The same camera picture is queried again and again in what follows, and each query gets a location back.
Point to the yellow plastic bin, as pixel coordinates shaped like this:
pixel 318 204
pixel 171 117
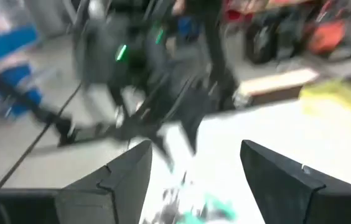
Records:
pixel 343 102

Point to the orange shop vacuum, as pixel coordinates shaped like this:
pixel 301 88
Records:
pixel 326 37

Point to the black bag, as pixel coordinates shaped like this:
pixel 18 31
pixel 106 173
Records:
pixel 272 37

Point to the blue fabric bundle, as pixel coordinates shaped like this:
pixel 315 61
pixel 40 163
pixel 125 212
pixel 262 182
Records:
pixel 4 56

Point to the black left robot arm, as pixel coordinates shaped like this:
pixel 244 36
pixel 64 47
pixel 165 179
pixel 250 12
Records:
pixel 110 53

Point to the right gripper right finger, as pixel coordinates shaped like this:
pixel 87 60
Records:
pixel 281 193

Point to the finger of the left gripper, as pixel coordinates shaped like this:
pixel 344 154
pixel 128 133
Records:
pixel 195 121
pixel 144 130

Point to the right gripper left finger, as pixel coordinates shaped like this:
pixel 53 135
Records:
pixel 122 186

